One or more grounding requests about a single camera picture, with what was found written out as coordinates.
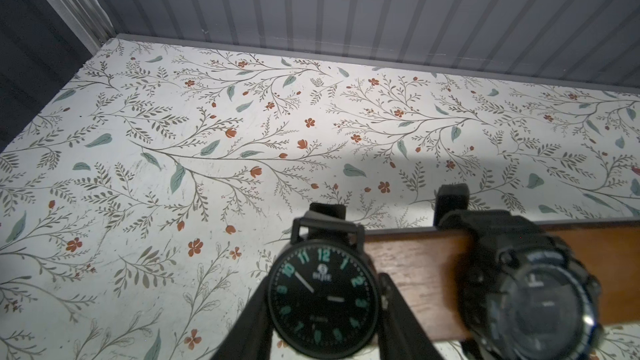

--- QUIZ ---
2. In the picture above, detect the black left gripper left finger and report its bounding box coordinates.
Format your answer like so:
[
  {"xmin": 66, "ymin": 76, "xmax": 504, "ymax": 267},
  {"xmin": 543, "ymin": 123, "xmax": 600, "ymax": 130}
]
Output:
[{"xmin": 211, "ymin": 278, "xmax": 273, "ymax": 360}]

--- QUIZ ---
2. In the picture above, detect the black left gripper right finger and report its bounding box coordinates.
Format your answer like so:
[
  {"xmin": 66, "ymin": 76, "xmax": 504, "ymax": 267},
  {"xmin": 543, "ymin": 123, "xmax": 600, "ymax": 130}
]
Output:
[{"xmin": 378, "ymin": 273, "xmax": 443, "ymax": 360}]

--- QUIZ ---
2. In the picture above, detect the wooden T-bar watch stand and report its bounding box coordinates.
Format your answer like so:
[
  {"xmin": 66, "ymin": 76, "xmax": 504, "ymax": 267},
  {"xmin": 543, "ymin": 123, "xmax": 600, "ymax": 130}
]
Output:
[{"xmin": 364, "ymin": 218, "xmax": 639, "ymax": 342}]

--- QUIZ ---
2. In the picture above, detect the black chunky wrist watch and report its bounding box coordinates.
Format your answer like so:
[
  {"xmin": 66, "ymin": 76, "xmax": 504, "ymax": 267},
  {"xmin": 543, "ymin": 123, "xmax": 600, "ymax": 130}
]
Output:
[{"xmin": 434, "ymin": 183, "xmax": 603, "ymax": 359}]

